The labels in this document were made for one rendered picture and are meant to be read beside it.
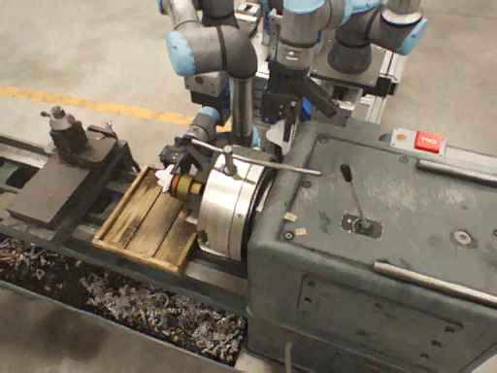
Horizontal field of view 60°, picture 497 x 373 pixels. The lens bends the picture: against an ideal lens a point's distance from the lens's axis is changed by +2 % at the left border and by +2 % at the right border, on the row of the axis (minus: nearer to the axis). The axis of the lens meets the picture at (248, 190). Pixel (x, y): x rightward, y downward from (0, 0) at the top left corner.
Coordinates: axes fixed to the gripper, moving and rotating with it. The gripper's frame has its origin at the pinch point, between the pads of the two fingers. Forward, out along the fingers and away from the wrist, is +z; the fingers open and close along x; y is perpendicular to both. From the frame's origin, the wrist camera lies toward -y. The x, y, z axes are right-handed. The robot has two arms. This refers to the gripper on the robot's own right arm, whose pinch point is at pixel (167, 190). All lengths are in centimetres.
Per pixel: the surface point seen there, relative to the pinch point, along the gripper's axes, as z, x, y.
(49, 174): 0.4, -11.0, 46.1
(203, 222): 10.6, 6.6, -17.1
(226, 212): 7.9, 10.4, -22.6
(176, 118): -132, -107, 83
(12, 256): 18, -50, 68
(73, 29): -203, -106, 219
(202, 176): -5.0, 4.7, -9.3
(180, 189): 0.0, 2.2, -4.3
